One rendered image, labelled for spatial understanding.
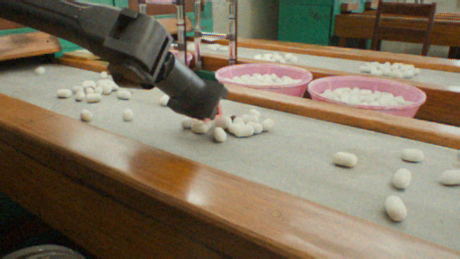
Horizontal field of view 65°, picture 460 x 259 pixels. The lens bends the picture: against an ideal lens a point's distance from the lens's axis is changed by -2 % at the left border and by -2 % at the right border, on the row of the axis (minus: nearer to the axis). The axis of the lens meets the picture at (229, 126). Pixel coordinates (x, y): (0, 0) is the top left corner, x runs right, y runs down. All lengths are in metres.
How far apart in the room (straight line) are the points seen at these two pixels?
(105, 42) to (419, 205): 0.46
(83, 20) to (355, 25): 3.02
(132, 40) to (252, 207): 0.27
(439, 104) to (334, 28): 2.52
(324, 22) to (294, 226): 3.14
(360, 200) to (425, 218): 0.08
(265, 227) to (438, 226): 0.21
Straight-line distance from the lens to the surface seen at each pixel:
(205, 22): 1.97
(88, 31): 0.54
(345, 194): 0.52
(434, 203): 0.54
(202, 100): 0.63
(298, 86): 0.96
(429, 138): 0.72
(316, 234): 0.39
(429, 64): 1.39
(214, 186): 0.46
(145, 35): 0.52
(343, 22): 3.46
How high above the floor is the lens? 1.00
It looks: 21 degrees down
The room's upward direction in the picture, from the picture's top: straight up
